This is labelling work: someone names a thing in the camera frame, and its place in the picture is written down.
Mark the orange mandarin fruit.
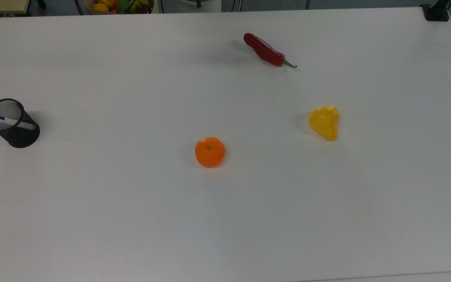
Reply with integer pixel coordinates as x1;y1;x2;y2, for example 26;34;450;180
195;136;226;168

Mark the red chili pepper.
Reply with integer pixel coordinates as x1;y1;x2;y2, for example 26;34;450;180
243;33;298;69

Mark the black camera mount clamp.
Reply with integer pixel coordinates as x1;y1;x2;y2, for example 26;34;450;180
420;0;451;22

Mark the black mesh pen cup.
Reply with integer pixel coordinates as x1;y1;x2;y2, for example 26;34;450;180
0;98;41;149

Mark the basket of toy fruit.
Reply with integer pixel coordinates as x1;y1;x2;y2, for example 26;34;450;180
84;0;155;15

